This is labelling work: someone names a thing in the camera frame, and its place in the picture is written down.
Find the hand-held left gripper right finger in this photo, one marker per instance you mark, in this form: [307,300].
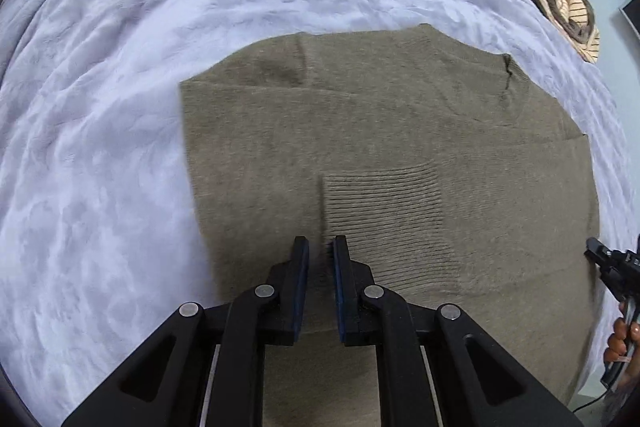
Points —
[339,267]

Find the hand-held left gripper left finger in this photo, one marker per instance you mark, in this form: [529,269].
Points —
[300,267]

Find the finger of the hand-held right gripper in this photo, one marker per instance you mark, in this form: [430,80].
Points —
[596,250]

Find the olive brown knit sweater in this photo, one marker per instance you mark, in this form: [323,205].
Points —
[400,132]

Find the person's right hand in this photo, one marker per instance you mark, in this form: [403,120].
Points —
[620,334]

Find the dark screen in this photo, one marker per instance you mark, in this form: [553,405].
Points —
[632,19]

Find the lavender plush blanket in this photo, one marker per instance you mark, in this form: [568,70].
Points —
[125,107]

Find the cream brown striped cloth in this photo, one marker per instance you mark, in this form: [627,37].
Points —
[570,2]

